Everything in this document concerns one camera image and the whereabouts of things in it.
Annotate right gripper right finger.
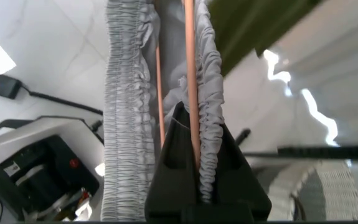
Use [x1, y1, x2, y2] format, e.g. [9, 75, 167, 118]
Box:
[209, 123, 272, 222]

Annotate pale grey shorts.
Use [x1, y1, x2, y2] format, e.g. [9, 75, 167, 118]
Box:
[100, 0, 225, 222]

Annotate white curtain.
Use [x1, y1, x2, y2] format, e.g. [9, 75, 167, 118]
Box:
[264, 0, 358, 147]

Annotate black cable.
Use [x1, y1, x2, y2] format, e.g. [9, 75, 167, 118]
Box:
[19, 86, 104, 116]

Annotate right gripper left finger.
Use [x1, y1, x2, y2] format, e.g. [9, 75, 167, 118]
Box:
[144, 101, 202, 222]

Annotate green shirt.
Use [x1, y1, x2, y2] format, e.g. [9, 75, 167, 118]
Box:
[208, 0, 323, 77]

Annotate black clothes rack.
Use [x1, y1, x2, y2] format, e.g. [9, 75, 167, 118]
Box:
[234, 128, 358, 162]

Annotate white laundry basket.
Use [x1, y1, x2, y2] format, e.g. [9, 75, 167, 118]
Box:
[267, 160, 358, 222]

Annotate pink clothes hanger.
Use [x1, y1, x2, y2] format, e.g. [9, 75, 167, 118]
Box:
[155, 0, 201, 170]

